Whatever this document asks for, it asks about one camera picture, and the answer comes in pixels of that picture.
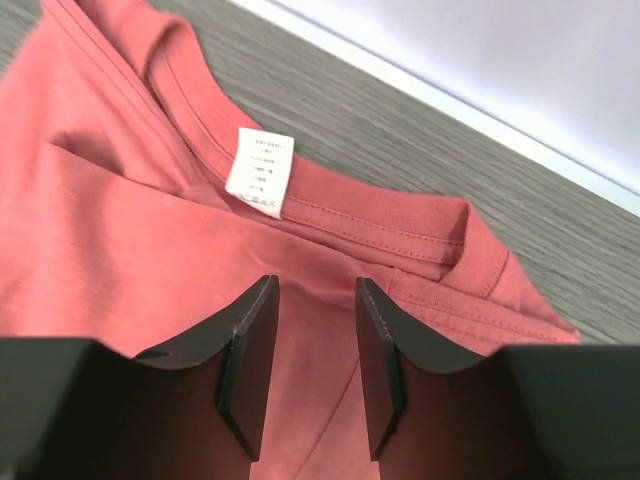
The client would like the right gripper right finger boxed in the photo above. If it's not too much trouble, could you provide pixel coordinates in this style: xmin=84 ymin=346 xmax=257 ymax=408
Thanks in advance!
xmin=356 ymin=278 xmax=639 ymax=479

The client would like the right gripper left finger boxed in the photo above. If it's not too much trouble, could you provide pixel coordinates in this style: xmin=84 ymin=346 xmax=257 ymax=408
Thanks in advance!
xmin=1 ymin=276 xmax=279 ymax=479

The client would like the salmon pink t-shirt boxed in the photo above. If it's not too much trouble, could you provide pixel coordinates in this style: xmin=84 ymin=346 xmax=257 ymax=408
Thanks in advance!
xmin=1 ymin=1 xmax=579 ymax=479

